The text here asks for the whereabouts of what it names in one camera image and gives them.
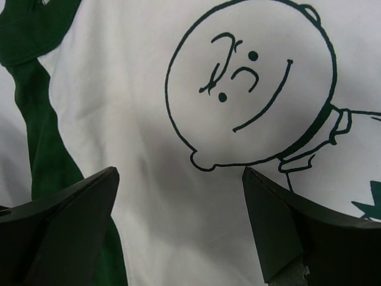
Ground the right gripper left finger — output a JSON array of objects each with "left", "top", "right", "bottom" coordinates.
[{"left": 1, "top": 167, "right": 120, "bottom": 286}]

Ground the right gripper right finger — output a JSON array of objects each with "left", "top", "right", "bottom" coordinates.
[{"left": 242, "top": 167, "right": 380, "bottom": 285}]

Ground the white and green t shirt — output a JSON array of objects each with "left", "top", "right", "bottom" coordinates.
[{"left": 1, "top": 1, "right": 380, "bottom": 285}]

